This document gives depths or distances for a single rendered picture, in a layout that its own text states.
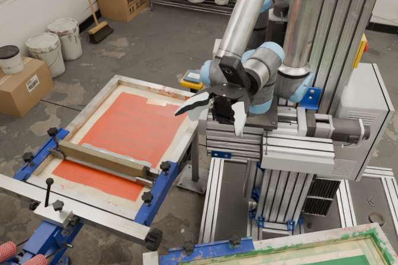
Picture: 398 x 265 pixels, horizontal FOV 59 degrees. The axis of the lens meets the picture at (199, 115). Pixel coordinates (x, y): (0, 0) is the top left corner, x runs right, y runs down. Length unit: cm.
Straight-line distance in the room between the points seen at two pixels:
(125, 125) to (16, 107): 184
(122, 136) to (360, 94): 109
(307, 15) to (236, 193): 155
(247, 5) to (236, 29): 7
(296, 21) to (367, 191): 174
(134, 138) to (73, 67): 241
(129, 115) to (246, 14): 100
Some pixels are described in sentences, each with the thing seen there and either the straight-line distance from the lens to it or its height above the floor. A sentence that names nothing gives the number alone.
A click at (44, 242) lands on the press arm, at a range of 139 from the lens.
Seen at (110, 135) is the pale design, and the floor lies 95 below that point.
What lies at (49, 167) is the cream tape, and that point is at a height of 95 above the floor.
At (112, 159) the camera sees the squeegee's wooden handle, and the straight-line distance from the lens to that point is 151.
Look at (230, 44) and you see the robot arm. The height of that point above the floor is 165.
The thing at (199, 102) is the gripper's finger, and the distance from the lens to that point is 78.
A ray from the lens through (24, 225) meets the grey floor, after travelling 278.
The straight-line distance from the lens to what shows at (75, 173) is 164.
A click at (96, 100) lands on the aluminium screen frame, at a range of 192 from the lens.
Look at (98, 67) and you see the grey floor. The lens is 396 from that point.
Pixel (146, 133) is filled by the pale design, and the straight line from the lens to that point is 173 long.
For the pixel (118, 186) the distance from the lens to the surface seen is 155.
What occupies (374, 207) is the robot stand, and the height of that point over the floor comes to 21.
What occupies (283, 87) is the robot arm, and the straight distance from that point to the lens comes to 123.
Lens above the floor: 218
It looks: 43 degrees down
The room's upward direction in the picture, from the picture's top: straight up
